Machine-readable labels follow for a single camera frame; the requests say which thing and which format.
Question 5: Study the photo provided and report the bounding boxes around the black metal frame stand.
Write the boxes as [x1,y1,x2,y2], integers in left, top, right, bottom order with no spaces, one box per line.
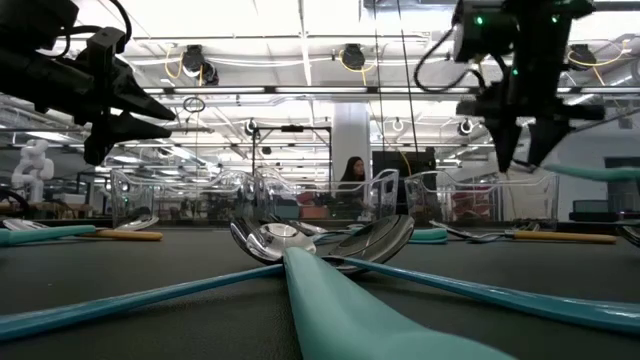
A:
[251,124,334,176]

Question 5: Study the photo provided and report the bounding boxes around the black hanging cable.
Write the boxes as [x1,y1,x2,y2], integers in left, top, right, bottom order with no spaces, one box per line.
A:
[372,0,386,152]
[396,0,421,156]

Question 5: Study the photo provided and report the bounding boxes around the yellow-handled fork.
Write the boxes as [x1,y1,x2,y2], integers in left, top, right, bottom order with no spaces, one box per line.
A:
[428,219,619,246]

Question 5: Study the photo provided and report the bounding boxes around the long ceiling light bar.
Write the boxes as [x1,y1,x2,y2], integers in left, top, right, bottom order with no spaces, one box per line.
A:
[144,85,640,96]

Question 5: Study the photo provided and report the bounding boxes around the black crate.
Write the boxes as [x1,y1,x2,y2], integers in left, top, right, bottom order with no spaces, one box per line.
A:
[568,198,620,223]

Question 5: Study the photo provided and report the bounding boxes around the orange box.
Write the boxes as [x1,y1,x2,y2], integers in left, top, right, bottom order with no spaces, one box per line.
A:
[299,204,331,220]

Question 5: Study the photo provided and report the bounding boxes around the person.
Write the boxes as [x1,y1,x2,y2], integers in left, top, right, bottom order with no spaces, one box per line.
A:
[338,155,370,214]

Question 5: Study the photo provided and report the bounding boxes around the yellow-handled metal utensil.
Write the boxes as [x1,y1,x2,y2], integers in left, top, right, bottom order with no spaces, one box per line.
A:
[74,227,164,243]

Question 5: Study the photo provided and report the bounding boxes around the dark door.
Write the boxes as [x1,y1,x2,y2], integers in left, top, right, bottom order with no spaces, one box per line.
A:
[603,156,640,214]

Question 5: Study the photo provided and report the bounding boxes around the black ceiling cable reel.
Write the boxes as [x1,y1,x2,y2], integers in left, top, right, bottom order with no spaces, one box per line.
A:
[568,43,599,71]
[339,43,367,71]
[182,43,220,86]

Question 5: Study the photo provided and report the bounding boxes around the black monitor screen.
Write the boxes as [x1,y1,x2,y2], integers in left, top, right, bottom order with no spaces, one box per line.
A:
[372,147,437,216]

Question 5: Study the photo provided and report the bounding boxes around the shiny metal spoon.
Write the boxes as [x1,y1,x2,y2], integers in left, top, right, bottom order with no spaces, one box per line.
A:
[618,224,640,249]

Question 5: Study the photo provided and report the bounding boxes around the teal box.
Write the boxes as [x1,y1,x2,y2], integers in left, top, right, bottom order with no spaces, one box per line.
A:
[273,202,301,220]

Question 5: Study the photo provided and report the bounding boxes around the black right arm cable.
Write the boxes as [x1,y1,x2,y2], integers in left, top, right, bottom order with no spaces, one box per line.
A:
[412,22,486,95]

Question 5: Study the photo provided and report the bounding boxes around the mint wide-handled spoon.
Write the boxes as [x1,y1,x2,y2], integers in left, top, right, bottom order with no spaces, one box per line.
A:
[0,218,97,247]
[243,222,519,360]

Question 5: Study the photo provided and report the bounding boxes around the clear plastic bin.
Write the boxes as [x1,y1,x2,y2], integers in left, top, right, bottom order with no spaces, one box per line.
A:
[110,168,257,229]
[403,169,561,226]
[255,167,400,224]

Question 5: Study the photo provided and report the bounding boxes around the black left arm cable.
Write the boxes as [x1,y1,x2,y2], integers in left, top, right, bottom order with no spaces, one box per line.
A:
[37,0,134,59]

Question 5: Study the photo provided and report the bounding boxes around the mint wide-handled utensil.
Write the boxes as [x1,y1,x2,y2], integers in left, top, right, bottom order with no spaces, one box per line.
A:
[407,227,450,245]
[543,162,640,184]

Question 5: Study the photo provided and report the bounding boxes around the red cart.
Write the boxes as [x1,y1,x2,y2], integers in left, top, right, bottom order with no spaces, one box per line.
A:
[451,191,494,220]

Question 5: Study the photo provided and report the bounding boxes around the white building column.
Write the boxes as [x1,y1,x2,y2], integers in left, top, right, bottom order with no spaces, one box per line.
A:
[332,102,372,221]

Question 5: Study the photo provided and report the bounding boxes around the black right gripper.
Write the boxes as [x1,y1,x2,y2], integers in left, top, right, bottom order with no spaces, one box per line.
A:
[455,68,607,174]

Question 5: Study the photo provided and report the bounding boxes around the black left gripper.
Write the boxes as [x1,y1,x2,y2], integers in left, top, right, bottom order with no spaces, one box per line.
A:
[74,27,177,166]

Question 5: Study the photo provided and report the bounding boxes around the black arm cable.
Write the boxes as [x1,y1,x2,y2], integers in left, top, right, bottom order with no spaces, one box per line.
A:
[412,22,486,95]
[37,0,134,59]

